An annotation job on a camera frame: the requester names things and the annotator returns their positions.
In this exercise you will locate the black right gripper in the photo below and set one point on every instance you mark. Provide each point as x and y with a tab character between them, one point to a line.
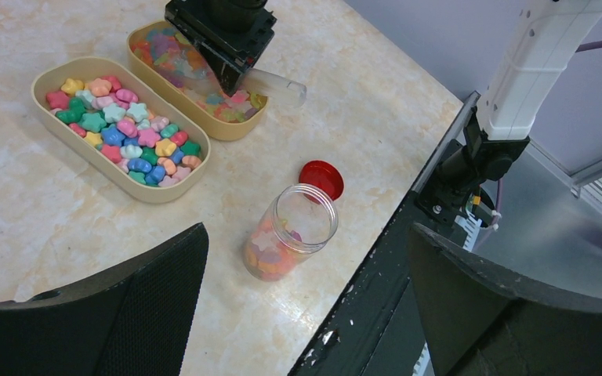
231	36

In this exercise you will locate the beige tray translucent candies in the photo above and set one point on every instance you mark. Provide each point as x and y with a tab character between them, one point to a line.
174	69

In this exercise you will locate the red jar lid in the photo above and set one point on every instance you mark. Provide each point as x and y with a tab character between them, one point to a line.
324	176

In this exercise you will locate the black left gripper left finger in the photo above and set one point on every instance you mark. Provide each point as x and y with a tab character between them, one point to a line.
133	318

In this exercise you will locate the clear plastic jar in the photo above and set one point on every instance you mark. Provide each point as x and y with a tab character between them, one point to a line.
299	222

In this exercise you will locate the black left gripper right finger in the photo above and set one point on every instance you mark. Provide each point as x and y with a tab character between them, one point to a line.
480	318

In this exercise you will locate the beige tray opaque candies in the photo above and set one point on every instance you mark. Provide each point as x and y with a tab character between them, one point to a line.
122	127

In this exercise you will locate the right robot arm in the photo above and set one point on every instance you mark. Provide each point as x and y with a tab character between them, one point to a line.
547	36

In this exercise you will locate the clear plastic scoop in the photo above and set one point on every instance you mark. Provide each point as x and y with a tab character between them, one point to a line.
281	89

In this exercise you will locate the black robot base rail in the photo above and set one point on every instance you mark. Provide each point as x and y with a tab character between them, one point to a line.
373	327

